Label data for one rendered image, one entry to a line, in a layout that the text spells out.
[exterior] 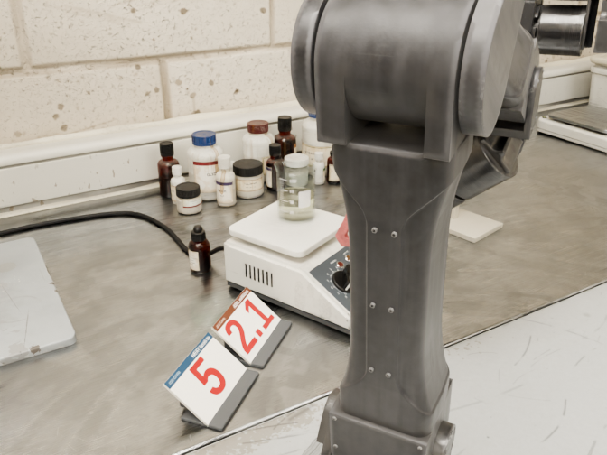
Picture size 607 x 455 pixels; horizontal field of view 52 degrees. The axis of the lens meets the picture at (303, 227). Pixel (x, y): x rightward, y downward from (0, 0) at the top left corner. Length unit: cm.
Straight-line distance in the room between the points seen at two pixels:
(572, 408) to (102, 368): 50
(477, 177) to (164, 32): 74
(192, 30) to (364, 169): 91
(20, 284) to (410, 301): 65
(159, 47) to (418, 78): 92
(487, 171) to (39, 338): 53
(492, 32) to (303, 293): 53
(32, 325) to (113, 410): 19
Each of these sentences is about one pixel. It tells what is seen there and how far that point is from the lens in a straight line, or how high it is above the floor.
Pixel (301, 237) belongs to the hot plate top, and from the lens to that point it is 78.
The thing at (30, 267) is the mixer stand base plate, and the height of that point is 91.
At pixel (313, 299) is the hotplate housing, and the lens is 75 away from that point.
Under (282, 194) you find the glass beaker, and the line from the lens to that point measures 80.
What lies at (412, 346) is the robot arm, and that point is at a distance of 37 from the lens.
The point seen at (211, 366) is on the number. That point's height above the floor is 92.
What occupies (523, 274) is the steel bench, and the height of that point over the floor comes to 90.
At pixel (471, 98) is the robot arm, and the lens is 28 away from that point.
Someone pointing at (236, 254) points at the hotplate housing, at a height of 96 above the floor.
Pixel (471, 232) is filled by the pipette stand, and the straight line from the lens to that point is 100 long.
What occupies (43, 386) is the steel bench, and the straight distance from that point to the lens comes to 73.
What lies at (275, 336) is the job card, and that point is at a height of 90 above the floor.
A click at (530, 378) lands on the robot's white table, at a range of 73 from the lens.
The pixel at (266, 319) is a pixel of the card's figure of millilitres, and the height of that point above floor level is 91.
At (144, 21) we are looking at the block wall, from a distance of 116.
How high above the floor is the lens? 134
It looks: 26 degrees down
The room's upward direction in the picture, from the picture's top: straight up
